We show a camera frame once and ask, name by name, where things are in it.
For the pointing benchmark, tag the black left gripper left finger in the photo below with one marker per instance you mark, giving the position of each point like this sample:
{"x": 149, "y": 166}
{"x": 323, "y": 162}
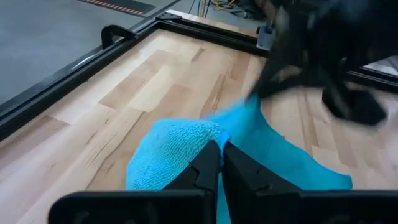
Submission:
{"x": 202, "y": 171}

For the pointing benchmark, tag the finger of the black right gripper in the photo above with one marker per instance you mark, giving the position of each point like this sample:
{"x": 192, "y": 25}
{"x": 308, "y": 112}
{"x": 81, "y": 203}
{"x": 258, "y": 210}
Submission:
{"x": 260, "y": 85}
{"x": 273, "y": 87}

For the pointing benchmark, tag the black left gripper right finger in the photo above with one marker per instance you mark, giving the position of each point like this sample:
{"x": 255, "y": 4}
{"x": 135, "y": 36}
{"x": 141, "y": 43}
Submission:
{"x": 242, "y": 177}

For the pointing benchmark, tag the blue microfiber towel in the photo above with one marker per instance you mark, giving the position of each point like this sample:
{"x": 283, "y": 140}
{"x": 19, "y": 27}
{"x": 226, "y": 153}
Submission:
{"x": 174, "y": 149}

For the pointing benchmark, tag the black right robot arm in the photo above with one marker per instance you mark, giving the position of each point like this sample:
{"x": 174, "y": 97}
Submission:
{"x": 342, "y": 25}

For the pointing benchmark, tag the black floor mat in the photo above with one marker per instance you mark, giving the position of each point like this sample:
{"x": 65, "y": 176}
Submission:
{"x": 124, "y": 4}

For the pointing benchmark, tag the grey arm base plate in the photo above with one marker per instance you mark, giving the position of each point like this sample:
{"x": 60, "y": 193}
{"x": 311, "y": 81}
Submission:
{"x": 265, "y": 39}

